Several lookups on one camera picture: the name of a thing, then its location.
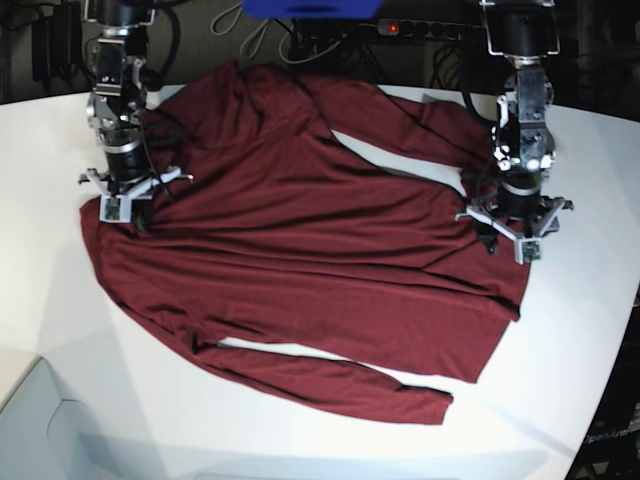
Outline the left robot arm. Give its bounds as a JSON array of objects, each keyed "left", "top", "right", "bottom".
[{"left": 456, "top": 1, "right": 574, "bottom": 265}]

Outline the dark red t-shirt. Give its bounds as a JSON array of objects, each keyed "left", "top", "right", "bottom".
[{"left": 80, "top": 63, "right": 529, "bottom": 425}]

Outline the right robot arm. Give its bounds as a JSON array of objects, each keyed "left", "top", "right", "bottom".
[{"left": 78, "top": 1, "right": 193, "bottom": 232}]

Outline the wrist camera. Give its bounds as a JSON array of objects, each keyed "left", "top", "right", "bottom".
[
  {"left": 99, "top": 195, "right": 132, "bottom": 224},
  {"left": 514, "top": 237, "right": 542, "bottom": 265}
]

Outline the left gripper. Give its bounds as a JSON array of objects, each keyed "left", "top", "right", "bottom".
[{"left": 454, "top": 187, "right": 574, "bottom": 255}]

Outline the black equipment box left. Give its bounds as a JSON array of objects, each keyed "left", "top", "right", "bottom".
[{"left": 31, "top": 1, "right": 82, "bottom": 85}]

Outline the black power strip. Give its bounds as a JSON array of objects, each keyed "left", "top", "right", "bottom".
[{"left": 376, "top": 18, "right": 482, "bottom": 41}]

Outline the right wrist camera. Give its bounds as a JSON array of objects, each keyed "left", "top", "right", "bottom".
[{"left": 99, "top": 195, "right": 132, "bottom": 224}]

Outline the blue box at top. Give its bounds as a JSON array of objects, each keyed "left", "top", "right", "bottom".
[{"left": 243, "top": 0, "right": 382, "bottom": 19}]

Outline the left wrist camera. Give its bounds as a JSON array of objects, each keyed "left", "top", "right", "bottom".
[{"left": 514, "top": 237, "right": 542, "bottom": 265}]

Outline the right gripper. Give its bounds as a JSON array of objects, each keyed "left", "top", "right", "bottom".
[{"left": 78, "top": 149, "right": 194, "bottom": 233}]

